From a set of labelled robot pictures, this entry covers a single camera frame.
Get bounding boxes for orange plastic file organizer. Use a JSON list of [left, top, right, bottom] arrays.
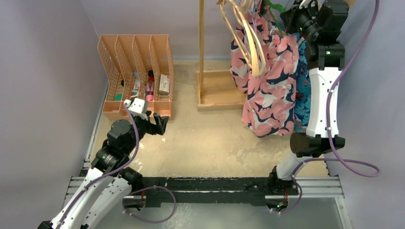
[[97, 34, 175, 121]]

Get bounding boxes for blue shark print shorts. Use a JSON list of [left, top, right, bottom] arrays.
[[294, 33, 311, 133]]

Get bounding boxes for white tube in organizer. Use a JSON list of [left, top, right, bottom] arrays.
[[131, 71, 140, 96]]

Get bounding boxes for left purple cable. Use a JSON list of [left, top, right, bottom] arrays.
[[57, 103, 140, 229]]

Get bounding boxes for small white box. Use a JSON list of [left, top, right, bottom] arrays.
[[159, 74, 171, 95]]

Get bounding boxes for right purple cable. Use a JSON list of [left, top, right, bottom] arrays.
[[291, 0, 381, 190]]

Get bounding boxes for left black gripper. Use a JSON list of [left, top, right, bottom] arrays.
[[124, 110, 168, 154]]

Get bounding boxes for pink shark print shorts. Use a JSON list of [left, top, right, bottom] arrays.
[[230, 1, 299, 137]]

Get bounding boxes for green plastic hanger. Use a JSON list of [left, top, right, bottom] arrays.
[[264, 0, 287, 37]]

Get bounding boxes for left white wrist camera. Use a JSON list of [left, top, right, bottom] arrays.
[[123, 98, 149, 120]]

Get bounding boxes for pink bottle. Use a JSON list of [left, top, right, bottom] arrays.
[[146, 70, 155, 101]]

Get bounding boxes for wooden hanger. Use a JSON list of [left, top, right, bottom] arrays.
[[216, 0, 266, 77]]

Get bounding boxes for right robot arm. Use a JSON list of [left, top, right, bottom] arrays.
[[268, 0, 349, 194]]

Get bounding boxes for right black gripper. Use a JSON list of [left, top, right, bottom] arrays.
[[282, 0, 322, 42]]

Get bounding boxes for wooden clothes rack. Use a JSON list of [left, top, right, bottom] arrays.
[[196, 0, 357, 112]]

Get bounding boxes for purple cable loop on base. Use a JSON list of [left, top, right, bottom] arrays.
[[122, 185, 176, 224]]

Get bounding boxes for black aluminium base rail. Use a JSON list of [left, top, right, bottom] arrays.
[[64, 176, 344, 209]]

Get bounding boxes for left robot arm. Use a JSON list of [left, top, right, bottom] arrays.
[[39, 113, 169, 229]]

